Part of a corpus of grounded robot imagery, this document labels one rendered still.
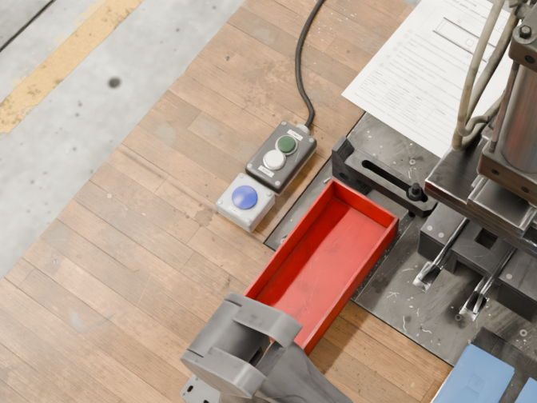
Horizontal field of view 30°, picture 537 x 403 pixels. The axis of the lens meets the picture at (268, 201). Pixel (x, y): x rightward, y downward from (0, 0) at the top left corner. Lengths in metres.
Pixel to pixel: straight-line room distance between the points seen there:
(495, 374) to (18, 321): 0.71
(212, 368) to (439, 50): 0.85
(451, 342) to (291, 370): 0.51
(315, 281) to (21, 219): 1.30
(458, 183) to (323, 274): 0.30
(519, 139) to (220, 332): 0.39
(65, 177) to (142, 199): 1.10
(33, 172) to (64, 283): 1.17
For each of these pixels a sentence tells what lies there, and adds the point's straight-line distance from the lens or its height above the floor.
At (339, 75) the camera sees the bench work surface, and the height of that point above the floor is 0.90.
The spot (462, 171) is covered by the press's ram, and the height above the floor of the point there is 1.14.
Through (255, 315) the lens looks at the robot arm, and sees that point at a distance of 1.05.
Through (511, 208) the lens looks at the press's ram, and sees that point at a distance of 1.28.
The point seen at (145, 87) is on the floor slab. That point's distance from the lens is 2.78.
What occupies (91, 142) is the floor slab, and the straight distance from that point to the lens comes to 2.73.
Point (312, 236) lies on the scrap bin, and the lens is 1.55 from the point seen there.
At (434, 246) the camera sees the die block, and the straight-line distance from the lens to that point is 1.49.
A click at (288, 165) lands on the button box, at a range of 1.57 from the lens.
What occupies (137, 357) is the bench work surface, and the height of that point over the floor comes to 0.90.
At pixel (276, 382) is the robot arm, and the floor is 1.34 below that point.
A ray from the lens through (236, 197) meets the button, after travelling 1.54.
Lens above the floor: 2.33
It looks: 65 degrees down
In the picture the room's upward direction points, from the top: 9 degrees counter-clockwise
